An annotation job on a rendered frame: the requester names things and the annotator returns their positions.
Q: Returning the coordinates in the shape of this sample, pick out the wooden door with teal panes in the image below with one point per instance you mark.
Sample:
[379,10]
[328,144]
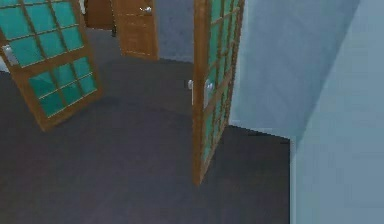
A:
[199,100]
[56,63]

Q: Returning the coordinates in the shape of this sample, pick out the plain brown wooden door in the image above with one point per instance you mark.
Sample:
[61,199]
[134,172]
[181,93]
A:
[136,33]

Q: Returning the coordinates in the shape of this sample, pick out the dark brown wooden cabinet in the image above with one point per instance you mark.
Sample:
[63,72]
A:
[98,13]

